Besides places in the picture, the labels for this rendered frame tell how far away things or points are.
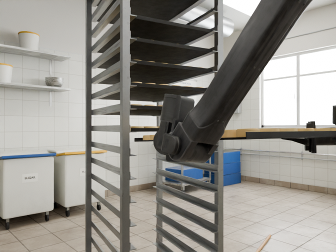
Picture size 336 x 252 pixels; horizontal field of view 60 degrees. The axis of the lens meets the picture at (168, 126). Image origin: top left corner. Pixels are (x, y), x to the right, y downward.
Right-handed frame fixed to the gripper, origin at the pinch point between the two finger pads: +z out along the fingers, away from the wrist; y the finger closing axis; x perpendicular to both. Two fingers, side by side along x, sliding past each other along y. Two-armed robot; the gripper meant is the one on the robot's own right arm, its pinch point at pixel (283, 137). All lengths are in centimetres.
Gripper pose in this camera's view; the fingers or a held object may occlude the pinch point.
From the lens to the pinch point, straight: 104.0
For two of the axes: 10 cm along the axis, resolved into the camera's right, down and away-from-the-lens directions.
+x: -3.0, -0.1, -9.6
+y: -0.3, -10.0, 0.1
